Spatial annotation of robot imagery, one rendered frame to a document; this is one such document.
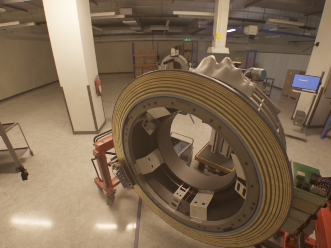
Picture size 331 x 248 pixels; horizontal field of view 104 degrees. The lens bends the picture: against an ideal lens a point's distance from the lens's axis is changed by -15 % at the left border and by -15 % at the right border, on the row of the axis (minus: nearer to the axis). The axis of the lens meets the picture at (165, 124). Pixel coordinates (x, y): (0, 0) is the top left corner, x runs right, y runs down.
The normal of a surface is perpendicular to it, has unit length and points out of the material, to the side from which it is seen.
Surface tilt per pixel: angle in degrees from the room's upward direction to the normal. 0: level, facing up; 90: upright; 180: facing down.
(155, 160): 63
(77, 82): 90
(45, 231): 0
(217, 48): 90
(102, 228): 0
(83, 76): 90
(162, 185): 29
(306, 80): 90
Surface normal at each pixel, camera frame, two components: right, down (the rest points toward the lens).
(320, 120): 0.05, 0.44
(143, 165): -0.11, 0.20
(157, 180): 0.47, -0.57
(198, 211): -0.70, -0.21
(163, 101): -0.60, 0.35
